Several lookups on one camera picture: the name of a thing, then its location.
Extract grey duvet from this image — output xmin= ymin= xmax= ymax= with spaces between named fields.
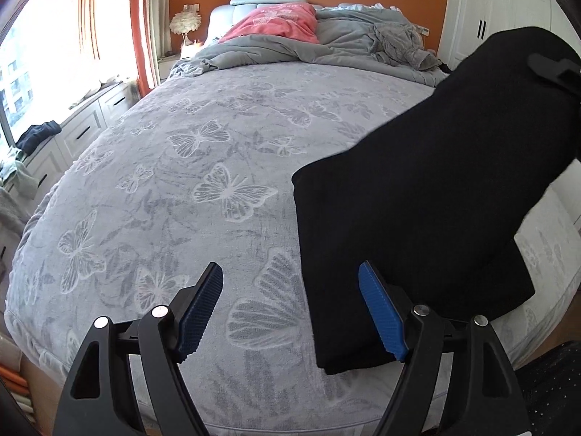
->
xmin=168 ymin=4 xmax=443 ymax=87

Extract white feather table lamp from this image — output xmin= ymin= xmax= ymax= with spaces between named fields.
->
xmin=169 ymin=4 xmax=200 ymax=47

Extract white nightstand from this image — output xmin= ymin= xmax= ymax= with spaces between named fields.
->
xmin=157 ymin=50 xmax=196 ymax=82

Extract orange striped object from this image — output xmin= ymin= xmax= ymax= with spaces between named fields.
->
xmin=0 ymin=363 xmax=30 ymax=400

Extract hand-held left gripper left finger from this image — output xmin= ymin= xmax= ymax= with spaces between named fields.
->
xmin=53 ymin=262 xmax=224 ymax=436

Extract grey towel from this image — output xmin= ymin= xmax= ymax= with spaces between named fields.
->
xmin=0 ymin=186 xmax=28 ymax=237

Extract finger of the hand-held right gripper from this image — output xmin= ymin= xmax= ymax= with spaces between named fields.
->
xmin=528 ymin=53 xmax=581 ymax=101

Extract window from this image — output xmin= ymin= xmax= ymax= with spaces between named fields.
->
xmin=0 ymin=0 xmax=137 ymax=150

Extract black pants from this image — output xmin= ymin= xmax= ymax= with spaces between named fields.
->
xmin=293 ymin=26 xmax=581 ymax=375

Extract white wardrobe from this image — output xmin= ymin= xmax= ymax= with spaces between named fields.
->
xmin=437 ymin=0 xmax=581 ymax=232

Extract pale crumpled cloth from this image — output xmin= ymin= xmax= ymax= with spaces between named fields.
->
xmin=68 ymin=79 xmax=123 ymax=112

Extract grey butterfly bedspread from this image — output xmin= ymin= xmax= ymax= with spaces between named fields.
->
xmin=0 ymin=61 xmax=581 ymax=436

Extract dark textured cloth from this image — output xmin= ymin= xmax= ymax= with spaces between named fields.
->
xmin=511 ymin=340 xmax=581 ymax=436

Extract light green cloth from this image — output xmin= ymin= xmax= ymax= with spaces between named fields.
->
xmin=0 ymin=145 xmax=32 ymax=191

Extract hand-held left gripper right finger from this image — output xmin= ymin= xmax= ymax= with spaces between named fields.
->
xmin=358 ymin=260 xmax=532 ymax=436

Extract pink pillow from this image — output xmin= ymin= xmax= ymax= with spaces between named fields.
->
xmin=218 ymin=3 xmax=318 ymax=45

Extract white drawer cabinet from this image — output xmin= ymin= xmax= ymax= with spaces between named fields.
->
xmin=0 ymin=79 xmax=141 ymax=273

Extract orange curtain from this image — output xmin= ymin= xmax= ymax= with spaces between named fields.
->
xmin=79 ymin=0 xmax=103 ymax=60
xmin=129 ymin=0 xmax=157 ymax=98

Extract crumpled grey garment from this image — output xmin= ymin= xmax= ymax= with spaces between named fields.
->
xmin=369 ymin=22 xmax=441 ymax=72

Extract dark blue clothing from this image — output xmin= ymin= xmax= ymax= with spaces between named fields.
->
xmin=16 ymin=120 xmax=62 ymax=155

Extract white ruffled pillow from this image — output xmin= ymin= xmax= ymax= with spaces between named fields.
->
xmin=324 ymin=2 xmax=402 ymax=12

